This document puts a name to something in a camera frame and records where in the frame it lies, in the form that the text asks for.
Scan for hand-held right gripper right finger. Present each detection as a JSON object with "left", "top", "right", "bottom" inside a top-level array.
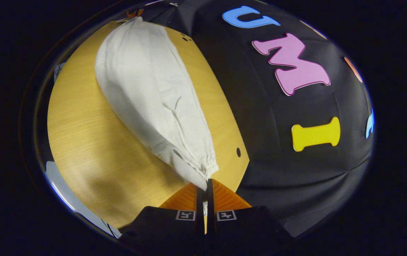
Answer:
[{"left": 206, "top": 178, "right": 294, "bottom": 249}]

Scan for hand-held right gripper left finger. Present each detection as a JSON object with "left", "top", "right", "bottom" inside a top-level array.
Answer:
[{"left": 119, "top": 183, "right": 205, "bottom": 249}]

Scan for white jeans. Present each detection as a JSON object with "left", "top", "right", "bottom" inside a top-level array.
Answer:
[{"left": 94, "top": 17, "right": 220, "bottom": 191}]

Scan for black backdrop cloth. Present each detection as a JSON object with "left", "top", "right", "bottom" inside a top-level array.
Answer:
[{"left": 132, "top": 0, "right": 375, "bottom": 238}]

